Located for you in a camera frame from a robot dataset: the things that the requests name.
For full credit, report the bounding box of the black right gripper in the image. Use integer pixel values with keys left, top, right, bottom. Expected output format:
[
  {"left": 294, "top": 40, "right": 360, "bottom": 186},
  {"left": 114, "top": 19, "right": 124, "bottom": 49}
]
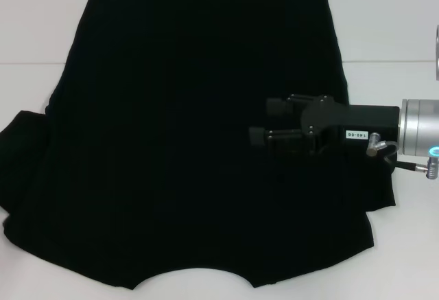
[{"left": 248, "top": 93, "right": 401, "bottom": 157}]

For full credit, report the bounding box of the black t-shirt with FREE print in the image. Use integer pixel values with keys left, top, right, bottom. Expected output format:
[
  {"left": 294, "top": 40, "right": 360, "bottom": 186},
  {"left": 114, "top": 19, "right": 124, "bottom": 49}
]
[{"left": 0, "top": 0, "right": 397, "bottom": 282}]

